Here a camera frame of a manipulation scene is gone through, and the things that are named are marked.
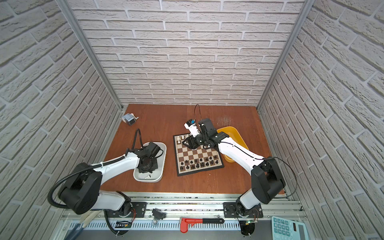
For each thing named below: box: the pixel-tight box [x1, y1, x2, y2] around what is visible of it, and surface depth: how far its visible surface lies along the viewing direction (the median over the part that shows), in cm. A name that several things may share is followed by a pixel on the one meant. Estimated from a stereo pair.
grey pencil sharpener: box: [121, 113, 139, 126], surface depth 109 cm
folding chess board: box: [173, 133, 225, 177], surface depth 91 cm
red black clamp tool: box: [180, 217, 225, 234], surface depth 72 cm
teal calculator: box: [271, 216, 310, 240], surface depth 69 cm
